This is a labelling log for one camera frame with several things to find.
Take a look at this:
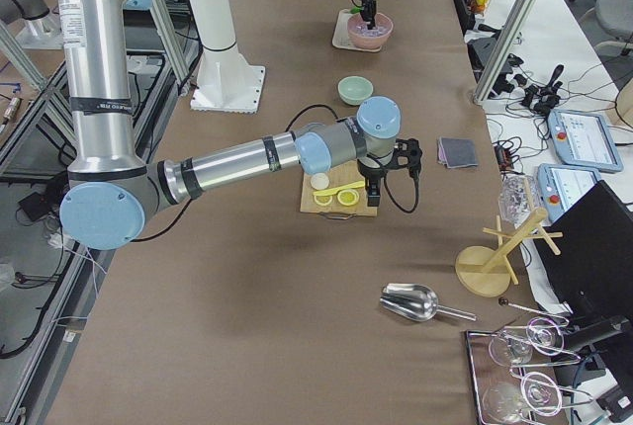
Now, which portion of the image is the clear ice cubes pile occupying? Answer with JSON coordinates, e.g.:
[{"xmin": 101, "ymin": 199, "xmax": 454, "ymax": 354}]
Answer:
[{"xmin": 350, "ymin": 21, "xmax": 388, "ymax": 39}]

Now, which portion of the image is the pink bowl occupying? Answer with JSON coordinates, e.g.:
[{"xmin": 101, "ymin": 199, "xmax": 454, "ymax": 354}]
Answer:
[{"xmin": 347, "ymin": 13, "xmax": 394, "ymax": 49}]

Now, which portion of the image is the green ceramic bowl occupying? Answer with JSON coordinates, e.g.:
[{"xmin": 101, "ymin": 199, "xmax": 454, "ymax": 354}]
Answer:
[{"xmin": 337, "ymin": 75, "xmax": 374, "ymax": 106}]

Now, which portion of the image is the metal ice scoop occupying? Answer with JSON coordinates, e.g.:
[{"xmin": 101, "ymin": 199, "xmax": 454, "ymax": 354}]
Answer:
[{"xmin": 379, "ymin": 283, "xmax": 477, "ymax": 322}]

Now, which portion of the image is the clear plastic ice box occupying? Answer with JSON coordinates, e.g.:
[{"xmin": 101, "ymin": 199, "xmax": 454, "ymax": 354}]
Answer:
[{"xmin": 498, "ymin": 175, "xmax": 542, "ymax": 225}]

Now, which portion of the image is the yellow lemon slice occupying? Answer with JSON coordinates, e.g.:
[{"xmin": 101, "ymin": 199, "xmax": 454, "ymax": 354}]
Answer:
[
  {"xmin": 313, "ymin": 195, "xmax": 333, "ymax": 207},
  {"xmin": 336, "ymin": 189, "xmax": 360, "ymax": 207}
]

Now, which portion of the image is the cream rabbit tray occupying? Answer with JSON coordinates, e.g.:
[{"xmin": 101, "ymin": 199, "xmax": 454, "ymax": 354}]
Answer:
[{"xmin": 331, "ymin": 9, "xmax": 382, "ymax": 53}]

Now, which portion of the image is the yellow plastic knife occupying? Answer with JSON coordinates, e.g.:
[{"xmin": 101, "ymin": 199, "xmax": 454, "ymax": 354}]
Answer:
[{"xmin": 313, "ymin": 181, "xmax": 365, "ymax": 197}]

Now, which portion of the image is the grey folded cloth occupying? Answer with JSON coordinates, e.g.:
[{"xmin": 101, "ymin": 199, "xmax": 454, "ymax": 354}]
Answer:
[{"xmin": 437, "ymin": 137, "xmax": 478, "ymax": 168}]

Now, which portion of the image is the wooden cup stand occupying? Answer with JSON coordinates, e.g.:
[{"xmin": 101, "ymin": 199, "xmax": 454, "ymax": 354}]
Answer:
[{"xmin": 455, "ymin": 208, "xmax": 563, "ymax": 298}]

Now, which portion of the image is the lower teach pendant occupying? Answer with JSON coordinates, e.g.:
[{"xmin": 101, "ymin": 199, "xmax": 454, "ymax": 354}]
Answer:
[{"xmin": 537, "ymin": 163, "xmax": 601, "ymax": 222}]

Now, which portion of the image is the teach pendant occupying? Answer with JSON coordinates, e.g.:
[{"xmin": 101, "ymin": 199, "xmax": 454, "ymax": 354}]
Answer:
[
  {"xmin": 547, "ymin": 109, "xmax": 624, "ymax": 173},
  {"xmin": 537, "ymin": 163, "xmax": 601, "ymax": 222}
]

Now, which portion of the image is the upper teach pendant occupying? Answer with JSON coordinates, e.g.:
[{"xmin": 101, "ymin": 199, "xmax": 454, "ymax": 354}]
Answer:
[{"xmin": 547, "ymin": 109, "xmax": 624, "ymax": 173}]

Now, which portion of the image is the upper wine glass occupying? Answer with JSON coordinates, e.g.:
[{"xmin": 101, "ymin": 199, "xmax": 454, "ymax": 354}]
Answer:
[{"xmin": 489, "ymin": 317, "xmax": 564, "ymax": 367}]

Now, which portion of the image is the wine glass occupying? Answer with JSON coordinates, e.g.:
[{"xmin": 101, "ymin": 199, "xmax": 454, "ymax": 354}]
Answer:
[
  {"xmin": 482, "ymin": 372, "xmax": 563, "ymax": 424},
  {"xmin": 489, "ymin": 317, "xmax": 564, "ymax": 367}
]

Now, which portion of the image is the black monitor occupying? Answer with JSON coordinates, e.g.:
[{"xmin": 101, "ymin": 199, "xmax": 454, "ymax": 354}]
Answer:
[{"xmin": 535, "ymin": 181, "xmax": 632, "ymax": 318}]

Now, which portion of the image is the metal glass rack tray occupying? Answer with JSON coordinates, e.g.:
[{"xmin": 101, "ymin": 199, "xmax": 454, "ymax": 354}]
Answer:
[{"xmin": 464, "ymin": 331, "xmax": 593, "ymax": 424}]

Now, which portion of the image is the lower wine glass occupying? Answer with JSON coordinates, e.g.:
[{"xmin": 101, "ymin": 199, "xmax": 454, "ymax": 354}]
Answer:
[{"xmin": 482, "ymin": 372, "xmax": 563, "ymax": 424}]

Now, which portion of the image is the black camera cable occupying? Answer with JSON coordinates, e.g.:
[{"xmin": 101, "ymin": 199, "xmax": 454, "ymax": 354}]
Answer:
[{"xmin": 378, "ymin": 162, "xmax": 421, "ymax": 214}]

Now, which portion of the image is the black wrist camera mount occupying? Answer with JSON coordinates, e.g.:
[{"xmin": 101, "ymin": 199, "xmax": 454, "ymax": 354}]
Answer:
[{"xmin": 393, "ymin": 138, "xmax": 422, "ymax": 178}]

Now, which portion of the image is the metal cutting board handle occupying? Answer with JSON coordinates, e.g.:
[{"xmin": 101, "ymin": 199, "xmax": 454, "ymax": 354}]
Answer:
[{"xmin": 320, "ymin": 212, "xmax": 355, "ymax": 221}]

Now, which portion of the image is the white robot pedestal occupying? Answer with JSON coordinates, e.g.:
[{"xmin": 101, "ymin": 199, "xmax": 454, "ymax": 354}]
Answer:
[{"xmin": 189, "ymin": 0, "xmax": 265, "ymax": 114}]

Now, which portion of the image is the aluminium frame post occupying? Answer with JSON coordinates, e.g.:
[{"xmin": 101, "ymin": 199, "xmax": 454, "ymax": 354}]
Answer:
[{"xmin": 473, "ymin": 0, "xmax": 536, "ymax": 106}]

